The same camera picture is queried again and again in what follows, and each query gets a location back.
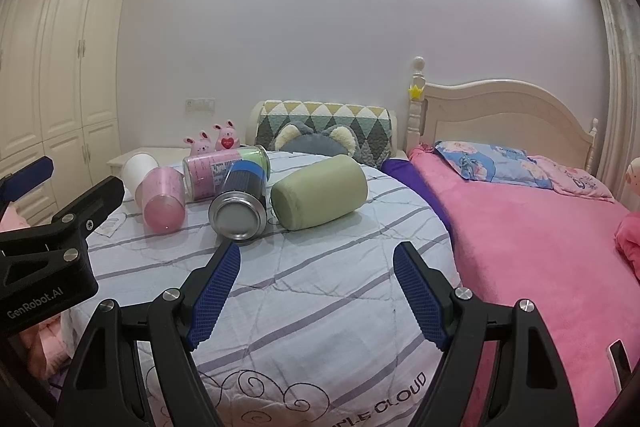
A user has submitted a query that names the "pink lined clear plastic cup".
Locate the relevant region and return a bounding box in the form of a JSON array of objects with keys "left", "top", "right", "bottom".
[{"left": 134, "top": 167, "right": 186, "bottom": 234}]

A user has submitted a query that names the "white paper cup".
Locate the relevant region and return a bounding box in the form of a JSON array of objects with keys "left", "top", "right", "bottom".
[{"left": 120, "top": 153, "right": 160, "bottom": 202}]

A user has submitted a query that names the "green foam cup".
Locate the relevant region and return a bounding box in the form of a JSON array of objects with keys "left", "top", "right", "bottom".
[{"left": 270, "top": 155, "right": 368, "bottom": 231}]

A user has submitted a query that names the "pink fleece blanket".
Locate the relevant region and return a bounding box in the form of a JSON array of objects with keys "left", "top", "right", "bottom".
[{"left": 409, "top": 147, "right": 639, "bottom": 426}]

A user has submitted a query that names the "pink green labelled jar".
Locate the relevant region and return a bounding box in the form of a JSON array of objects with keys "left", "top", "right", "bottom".
[{"left": 182, "top": 145, "right": 270, "bottom": 200}]

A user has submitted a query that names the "left pink bunny toy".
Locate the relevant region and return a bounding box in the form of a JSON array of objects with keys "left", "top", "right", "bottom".
[{"left": 183, "top": 130, "right": 214, "bottom": 156}]

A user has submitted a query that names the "pink bunny toy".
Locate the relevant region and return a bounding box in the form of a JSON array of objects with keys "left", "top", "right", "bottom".
[
  {"left": 183, "top": 130, "right": 214, "bottom": 156},
  {"left": 214, "top": 120, "right": 241, "bottom": 150}
]

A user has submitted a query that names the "blue black metal can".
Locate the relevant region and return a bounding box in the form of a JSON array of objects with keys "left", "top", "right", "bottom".
[{"left": 208, "top": 160, "right": 267, "bottom": 242}]

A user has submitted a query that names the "right pink bunny toy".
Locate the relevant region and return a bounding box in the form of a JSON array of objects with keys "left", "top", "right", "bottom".
[{"left": 214, "top": 120, "right": 241, "bottom": 150}]

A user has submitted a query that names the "pink plush toy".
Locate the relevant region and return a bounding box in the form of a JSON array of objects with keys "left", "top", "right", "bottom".
[{"left": 614, "top": 157, "right": 640, "bottom": 280}]

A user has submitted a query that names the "cream wardrobe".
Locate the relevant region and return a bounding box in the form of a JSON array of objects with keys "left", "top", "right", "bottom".
[{"left": 1, "top": 0, "right": 124, "bottom": 225}]

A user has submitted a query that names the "pink printed pillow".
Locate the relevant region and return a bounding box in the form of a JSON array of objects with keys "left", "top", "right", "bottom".
[{"left": 529, "top": 156, "right": 615, "bottom": 202}]

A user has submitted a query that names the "white striped folded quilt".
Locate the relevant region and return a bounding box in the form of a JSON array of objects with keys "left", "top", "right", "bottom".
[{"left": 62, "top": 167, "right": 460, "bottom": 426}]

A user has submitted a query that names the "blue cartoon pillow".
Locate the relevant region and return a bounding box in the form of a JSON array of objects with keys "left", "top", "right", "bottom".
[{"left": 434, "top": 141, "right": 553, "bottom": 190}]

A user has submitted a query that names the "purple blanket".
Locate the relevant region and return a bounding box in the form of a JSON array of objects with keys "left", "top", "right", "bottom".
[{"left": 381, "top": 158, "right": 454, "bottom": 241}]

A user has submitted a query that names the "cream wooden headboard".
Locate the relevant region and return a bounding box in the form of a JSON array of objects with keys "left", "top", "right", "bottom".
[{"left": 405, "top": 56, "right": 599, "bottom": 173}]

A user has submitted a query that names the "grey bear plush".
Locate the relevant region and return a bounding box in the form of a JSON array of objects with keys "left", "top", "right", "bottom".
[{"left": 273, "top": 122, "right": 359, "bottom": 157}]

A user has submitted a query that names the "triangle pattern quilted cushion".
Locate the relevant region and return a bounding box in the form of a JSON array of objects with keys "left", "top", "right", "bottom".
[{"left": 245, "top": 100, "right": 406, "bottom": 168}]

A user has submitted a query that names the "yellow star sticker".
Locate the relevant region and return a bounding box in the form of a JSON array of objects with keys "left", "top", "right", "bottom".
[{"left": 408, "top": 84, "right": 424, "bottom": 101}]

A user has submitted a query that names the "cream curtain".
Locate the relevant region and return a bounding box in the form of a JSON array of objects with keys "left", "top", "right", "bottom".
[{"left": 597, "top": 0, "right": 639, "bottom": 211}]

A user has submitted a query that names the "white wall socket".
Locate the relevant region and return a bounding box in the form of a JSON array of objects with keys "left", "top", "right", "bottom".
[{"left": 186, "top": 98, "right": 215, "bottom": 113}]

